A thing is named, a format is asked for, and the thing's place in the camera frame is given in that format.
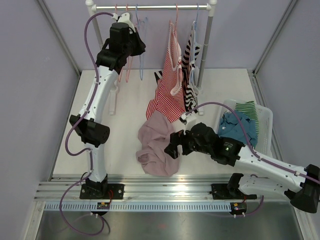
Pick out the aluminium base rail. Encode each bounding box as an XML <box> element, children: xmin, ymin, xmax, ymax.
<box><xmin>33</xmin><ymin>173</ymin><xmax>305</xmax><ymax>203</ymax></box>

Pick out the red striped tank top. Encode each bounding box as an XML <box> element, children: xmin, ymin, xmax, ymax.
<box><xmin>146</xmin><ymin>22</ymin><xmax>186</xmax><ymax>123</ymax></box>

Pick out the pink wire hanger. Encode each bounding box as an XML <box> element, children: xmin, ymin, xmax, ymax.
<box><xmin>167</xmin><ymin>2</ymin><xmax>187</xmax><ymax>83</ymax></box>
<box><xmin>124</xmin><ymin>3</ymin><xmax>133</xmax><ymax>83</ymax></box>
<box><xmin>115</xmin><ymin>4</ymin><xmax>123</xmax><ymax>83</ymax></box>

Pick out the teal blue tank top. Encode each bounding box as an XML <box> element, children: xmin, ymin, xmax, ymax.
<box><xmin>217</xmin><ymin>110</ymin><xmax>258</xmax><ymax>148</ymax></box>

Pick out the white slotted cable duct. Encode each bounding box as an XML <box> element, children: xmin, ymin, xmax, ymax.
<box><xmin>44</xmin><ymin>201</ymin><xmax>231</xmax><ymax>212</ymax></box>

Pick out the black white striped tank top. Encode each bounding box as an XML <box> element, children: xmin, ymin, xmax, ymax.
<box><xmin>146</xmin><ymin>20</ymin><xmax>202</xmax><ymax>123</ymax></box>

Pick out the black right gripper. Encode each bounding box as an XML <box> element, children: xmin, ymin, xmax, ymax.
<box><xmin>164</xmin><ymin>128</ymin><xmax>213</xmax><ymax>159</ymax></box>

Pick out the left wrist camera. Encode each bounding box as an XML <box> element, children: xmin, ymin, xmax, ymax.
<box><xmin>111</xmin><ymin>12</ymin><xmax>137</xmax><ymax>33</ymax></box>

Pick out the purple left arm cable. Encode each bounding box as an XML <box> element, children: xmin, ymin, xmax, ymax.
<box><xmin>59</xmin><ymin>11</ymin><xmax>116</xmax><ymax>237</ymax></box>

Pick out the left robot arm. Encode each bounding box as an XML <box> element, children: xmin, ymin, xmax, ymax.
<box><xmin>69</xmin><ymin>22</ymin><xmax>146</xmax><ymax>200</ymax></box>

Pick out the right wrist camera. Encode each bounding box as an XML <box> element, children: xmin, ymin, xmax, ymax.
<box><xmin>179</xmin><ymin>112</ymin><xmax>197</xmax><ymax>131</ymax></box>

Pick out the white metal clothes rack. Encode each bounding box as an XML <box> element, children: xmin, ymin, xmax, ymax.
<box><xmin>85</xmin><ymin>0</ymin><xmax>217</xmax><ymax>116</ymax></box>

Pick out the mauve pink tank top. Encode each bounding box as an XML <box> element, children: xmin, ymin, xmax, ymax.
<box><xmin>135</xmin><ymin>110</ymin><xmax>180</xmax><ymax>177</ymax></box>

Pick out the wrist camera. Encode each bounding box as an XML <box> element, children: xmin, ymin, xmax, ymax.
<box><xmin>111</xmin><ymin>12</ymin><xmax>137</xmax><ymax>33</ymax></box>
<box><xmin>179</xmin><ymin>112</ymin><xmax>197</xmax><ymax>131</ymax></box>

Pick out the green striped tank top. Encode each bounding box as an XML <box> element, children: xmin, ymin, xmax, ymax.
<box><xmin>235</xmin><ymin>101</ymin><xmax>260</xmax><ymax>134</ymax></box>

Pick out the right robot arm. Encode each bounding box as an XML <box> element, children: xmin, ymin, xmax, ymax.
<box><xmin>164</xmin><ymin>122</ymin><xmax>320</xmax><ymax>214</ymax></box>

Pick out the white plastic laundry basket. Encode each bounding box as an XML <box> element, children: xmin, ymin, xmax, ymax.
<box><xmin>213</xmin><ymin>99</ymin><xmax>273</xmax><ymax>157</ymax></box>

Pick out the blue wire hanger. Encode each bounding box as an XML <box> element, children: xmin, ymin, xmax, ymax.
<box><xmin>189</xmin><ymin>4</ymin><xmax>199</xmax><ymax>91</ymax></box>
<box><xmin>135</xmin><ymin>4</ymin><xmax>148</xmax><ymax>81</ymax></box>

